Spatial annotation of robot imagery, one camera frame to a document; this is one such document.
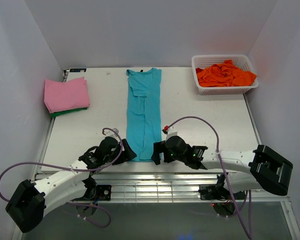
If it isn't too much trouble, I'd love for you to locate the teal t shirt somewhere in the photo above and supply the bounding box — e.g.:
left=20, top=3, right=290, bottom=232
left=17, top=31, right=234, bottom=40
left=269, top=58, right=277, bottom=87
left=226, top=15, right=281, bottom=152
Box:
left=126, top=68, right=162, bottom=162

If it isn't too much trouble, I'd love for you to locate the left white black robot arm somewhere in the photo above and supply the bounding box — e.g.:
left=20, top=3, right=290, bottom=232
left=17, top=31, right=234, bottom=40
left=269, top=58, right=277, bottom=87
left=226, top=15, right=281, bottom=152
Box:
left=5, top=136, right=137, bottom=233

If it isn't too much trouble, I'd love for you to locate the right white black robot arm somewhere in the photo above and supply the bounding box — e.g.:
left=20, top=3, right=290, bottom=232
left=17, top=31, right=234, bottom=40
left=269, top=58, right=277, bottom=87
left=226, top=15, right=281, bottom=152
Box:
left=151, top=135, right=293, bottom=201

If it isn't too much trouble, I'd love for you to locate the folded green t shirt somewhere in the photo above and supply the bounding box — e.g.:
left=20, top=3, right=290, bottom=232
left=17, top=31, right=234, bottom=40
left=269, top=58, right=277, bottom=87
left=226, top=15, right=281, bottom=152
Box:
left=50, top=107, right=88, bottom=118

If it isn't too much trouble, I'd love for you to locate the folded pink t shirt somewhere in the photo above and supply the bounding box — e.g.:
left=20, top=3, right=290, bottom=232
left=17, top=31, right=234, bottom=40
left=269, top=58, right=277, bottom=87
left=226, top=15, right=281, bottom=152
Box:
left=43, top=77, right=90, bottom=114

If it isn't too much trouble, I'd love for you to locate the orange t shirt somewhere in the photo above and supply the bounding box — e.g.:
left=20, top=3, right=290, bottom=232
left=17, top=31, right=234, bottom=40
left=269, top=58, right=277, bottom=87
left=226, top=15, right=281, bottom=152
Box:
left=195, top=59, right=257, bottom=88

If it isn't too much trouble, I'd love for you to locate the blue label sticker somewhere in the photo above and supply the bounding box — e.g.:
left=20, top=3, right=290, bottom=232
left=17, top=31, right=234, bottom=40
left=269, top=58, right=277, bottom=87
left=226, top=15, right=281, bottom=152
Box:
left=69, top=68, right=87, bottom=73

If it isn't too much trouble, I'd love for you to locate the white plastic basket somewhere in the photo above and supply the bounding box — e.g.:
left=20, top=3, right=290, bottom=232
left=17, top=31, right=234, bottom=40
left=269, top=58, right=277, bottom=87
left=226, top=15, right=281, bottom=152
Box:
left=191, top=54, right=259, bottom=95

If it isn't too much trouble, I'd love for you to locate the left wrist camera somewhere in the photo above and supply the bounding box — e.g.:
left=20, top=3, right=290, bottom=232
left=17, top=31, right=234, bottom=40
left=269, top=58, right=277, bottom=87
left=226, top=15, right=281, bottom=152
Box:
left=102, top=128, right=119, bottom=138

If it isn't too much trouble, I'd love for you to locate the aluminium rail frame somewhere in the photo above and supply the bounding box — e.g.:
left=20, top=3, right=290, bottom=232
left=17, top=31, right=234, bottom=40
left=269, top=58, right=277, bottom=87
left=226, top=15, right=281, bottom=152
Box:
left=11, top=117, right=300, bottom=240

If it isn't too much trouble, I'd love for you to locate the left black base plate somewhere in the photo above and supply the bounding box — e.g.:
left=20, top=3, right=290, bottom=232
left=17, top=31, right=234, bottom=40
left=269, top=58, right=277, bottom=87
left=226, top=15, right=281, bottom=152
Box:
left=95, top=185, right=112, bottom=201

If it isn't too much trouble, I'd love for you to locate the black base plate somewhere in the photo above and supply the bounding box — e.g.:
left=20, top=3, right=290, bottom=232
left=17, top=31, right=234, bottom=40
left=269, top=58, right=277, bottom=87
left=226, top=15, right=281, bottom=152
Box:
left=95, top=185, right=112, bottom=201
left=198, top=184, right=232, bottom=201

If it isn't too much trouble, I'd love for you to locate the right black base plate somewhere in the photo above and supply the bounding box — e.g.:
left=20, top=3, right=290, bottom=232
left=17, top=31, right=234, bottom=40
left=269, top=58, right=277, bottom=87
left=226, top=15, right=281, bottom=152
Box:
left=198, top=184, right=232, bottom=201

